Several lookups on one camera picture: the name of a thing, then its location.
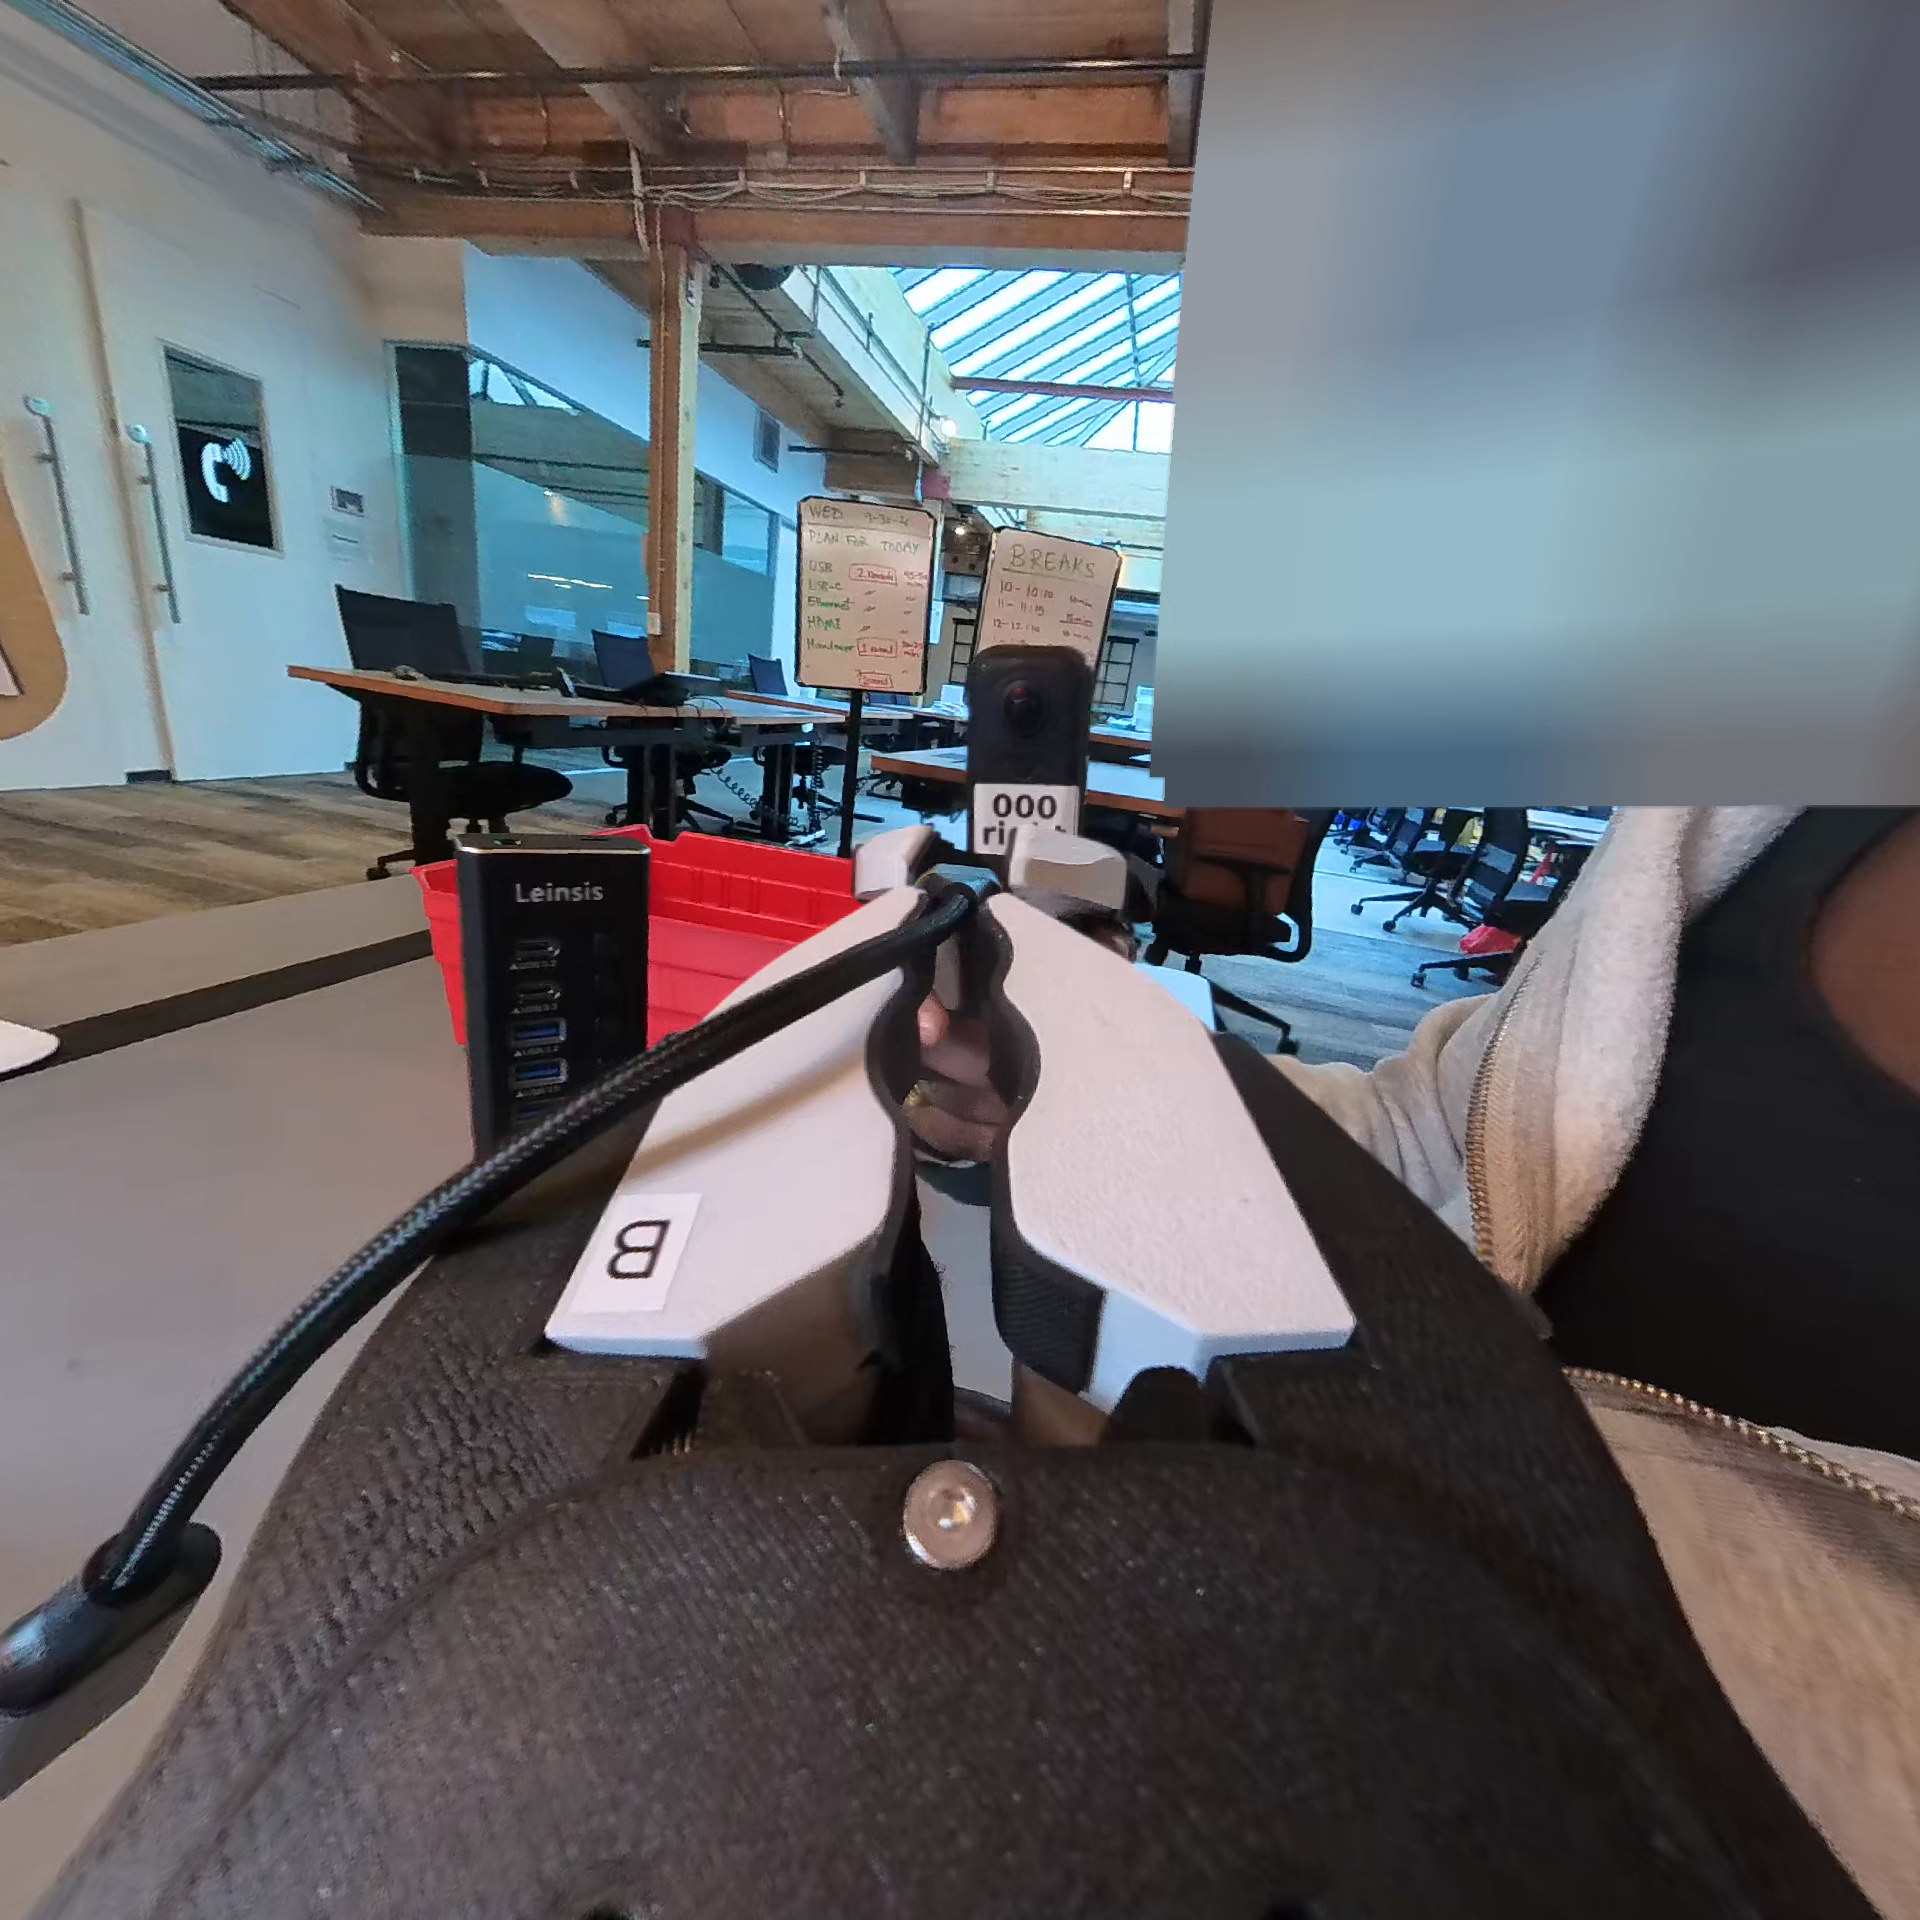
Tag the handwritten whiteboard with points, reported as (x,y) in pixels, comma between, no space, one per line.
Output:
(867,601)
(1048,584)

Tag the black office chair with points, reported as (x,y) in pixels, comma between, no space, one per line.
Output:
(625,660)
(407,629)

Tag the person's right hand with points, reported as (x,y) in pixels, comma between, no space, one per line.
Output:
(961,1099)

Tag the person's black shirt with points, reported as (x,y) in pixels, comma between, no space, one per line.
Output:
(1726,1200)

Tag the wooden poster board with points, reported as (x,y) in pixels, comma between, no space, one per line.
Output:
(41,660)

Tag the black USB hub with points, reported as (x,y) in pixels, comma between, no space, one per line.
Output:
(551,958)

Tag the wooden support post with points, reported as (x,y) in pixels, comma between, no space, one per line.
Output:
(676,450)

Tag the person's left hand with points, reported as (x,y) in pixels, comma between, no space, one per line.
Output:
(1058,1410)

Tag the white poster stand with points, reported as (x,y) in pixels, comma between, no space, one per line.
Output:
(23,1050)

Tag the red plastic bin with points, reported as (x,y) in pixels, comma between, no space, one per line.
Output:
(722,917)

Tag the wooden office desk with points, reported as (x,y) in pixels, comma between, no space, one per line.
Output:
(447,689)

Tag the brown office chair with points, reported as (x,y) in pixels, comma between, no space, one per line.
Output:
(1227,870)

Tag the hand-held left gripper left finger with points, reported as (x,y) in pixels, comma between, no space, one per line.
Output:
(781,1200)

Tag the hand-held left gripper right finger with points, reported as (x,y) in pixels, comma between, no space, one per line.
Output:
(1152,1172)

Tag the person's right forearm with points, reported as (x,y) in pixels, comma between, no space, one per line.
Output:
(1382,1096)

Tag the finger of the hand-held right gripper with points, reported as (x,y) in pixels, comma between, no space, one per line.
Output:
(898,857)
(1076,870)

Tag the black phone sign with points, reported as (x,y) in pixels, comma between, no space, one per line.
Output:
(221,465)

